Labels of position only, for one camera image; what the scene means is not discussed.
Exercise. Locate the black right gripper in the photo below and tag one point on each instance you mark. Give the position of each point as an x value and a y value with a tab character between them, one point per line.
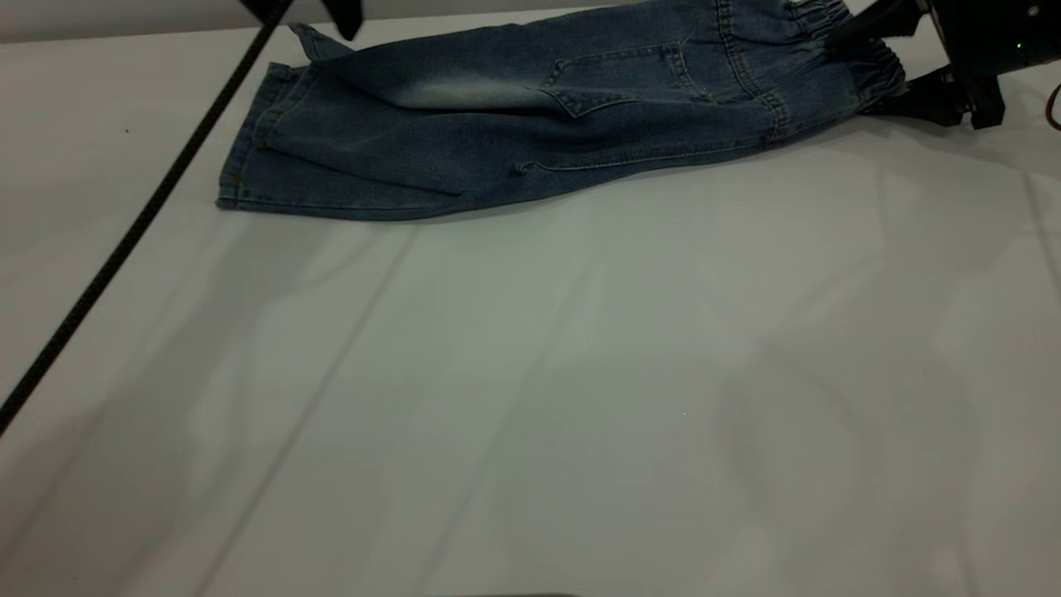
995	37

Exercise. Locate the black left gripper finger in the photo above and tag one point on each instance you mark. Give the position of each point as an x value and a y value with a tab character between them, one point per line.
265	8
348	15

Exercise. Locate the blue faded denim pants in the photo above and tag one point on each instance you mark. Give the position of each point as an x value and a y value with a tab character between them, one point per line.
497	124

